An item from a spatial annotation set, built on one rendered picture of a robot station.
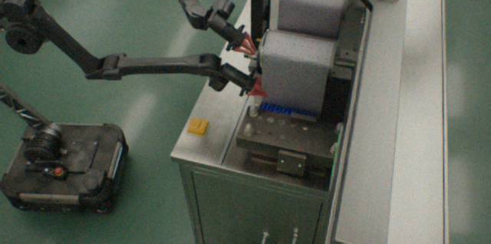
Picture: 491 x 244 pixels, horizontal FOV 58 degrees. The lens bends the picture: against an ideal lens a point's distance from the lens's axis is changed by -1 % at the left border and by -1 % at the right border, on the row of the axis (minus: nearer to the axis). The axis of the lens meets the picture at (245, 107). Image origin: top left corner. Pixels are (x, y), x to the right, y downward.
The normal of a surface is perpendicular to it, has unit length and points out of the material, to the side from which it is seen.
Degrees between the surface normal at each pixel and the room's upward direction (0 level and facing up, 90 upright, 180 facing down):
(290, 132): 0
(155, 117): 0
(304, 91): 90
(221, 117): 0
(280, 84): 90
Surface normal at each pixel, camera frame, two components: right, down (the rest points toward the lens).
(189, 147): -0.01, -0.68
